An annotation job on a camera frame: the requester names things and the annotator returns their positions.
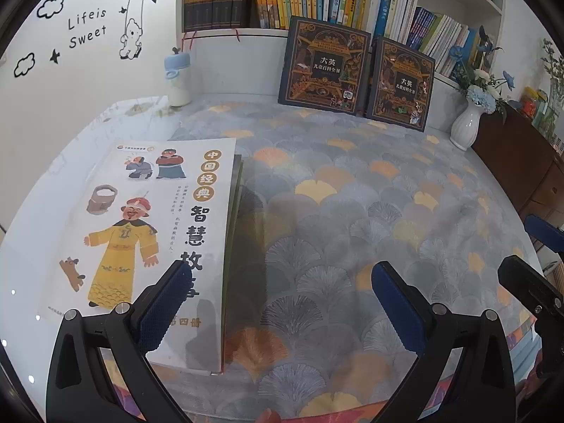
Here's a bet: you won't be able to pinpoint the white ceramic vase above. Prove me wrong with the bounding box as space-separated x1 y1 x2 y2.
449 99 483 151

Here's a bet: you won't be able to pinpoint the person's left hand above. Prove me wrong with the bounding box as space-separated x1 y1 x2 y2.
252 406 283 423

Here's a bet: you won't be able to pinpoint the tree swing bear wall sticker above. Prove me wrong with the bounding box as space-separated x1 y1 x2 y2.
99 0 159 61

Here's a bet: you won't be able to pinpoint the glass vase with dried flowers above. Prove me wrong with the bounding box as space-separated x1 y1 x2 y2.
540 37 564 138

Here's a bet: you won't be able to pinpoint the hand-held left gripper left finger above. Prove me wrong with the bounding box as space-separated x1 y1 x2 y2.
46 260 208 423

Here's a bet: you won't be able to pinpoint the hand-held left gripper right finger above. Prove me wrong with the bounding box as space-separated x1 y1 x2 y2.
371 261 516 423

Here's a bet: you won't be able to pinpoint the cloud wall sticker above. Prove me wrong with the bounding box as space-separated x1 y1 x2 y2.
13 53 36 78
36 0 67 19

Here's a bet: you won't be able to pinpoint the dark ornate hardcover book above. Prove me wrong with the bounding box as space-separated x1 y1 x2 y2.
277 15 372 117
366 35 437 133

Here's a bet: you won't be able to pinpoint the brown wooden cabinet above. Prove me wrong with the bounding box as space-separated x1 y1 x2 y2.
471 101 564 230

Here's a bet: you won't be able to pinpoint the blue-lidded white bottle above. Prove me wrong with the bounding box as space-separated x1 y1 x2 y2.
164 46 192 107

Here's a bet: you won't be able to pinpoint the blue and white flowers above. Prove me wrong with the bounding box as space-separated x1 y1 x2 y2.
447 24 521 118

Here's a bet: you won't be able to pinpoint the lettering wall sticker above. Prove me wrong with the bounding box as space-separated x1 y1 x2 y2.
68 6 109 49

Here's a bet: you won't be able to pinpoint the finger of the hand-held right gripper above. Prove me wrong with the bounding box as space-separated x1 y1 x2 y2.
524 214 564 256
498 255 564 314

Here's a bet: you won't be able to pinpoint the ginkgo print tablecloth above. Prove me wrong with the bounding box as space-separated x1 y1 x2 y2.
167 97 542 423

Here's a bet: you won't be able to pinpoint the white book with yellow-robed man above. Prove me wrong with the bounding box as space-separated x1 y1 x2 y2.
37 137 239 373

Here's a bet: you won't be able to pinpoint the row of leaning colourful books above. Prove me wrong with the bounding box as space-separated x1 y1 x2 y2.
374 0 481 78

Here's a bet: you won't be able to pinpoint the colourful jars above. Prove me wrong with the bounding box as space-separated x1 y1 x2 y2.
520 86 550 128

